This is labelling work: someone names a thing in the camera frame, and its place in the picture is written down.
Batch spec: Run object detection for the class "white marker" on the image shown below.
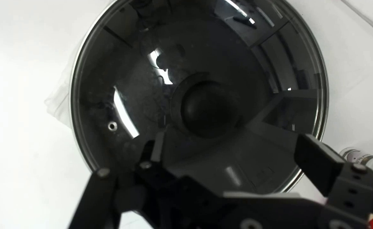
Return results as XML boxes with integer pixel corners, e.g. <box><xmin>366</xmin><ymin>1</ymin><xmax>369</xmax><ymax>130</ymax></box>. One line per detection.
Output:
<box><xmin>339</xmin><ymin>147</ymin><xmax>373</xmax><ymax>179</ymax></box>

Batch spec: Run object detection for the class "glass pot lid, black knob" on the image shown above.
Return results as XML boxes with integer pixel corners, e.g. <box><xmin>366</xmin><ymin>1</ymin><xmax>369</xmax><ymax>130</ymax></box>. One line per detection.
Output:
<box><xmin>69</xmin><ymin>0</ymin><xmax>330</xmax><ymax>195</ymax></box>

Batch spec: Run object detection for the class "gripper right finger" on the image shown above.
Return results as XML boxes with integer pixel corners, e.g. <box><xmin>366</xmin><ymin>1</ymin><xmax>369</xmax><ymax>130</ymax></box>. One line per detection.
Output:
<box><xmin>294</xmin><ymin>133</ymin><xmax>373</xmax><ymax>229</ymax></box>

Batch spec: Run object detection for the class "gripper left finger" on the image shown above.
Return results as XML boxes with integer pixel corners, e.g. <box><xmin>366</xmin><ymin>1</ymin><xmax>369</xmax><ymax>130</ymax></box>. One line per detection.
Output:
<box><xmin>68</xmin><ymin>130</ymin><xmax>193</xmax><ymax>229</ymax></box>

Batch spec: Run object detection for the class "translucent white plastic sheet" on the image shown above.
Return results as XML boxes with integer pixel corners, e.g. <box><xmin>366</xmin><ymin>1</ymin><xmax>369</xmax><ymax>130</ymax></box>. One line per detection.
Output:
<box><xmin>44</xmin><ymin>43</ymin><xmax>79</xmax><ymax>129</ymax></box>

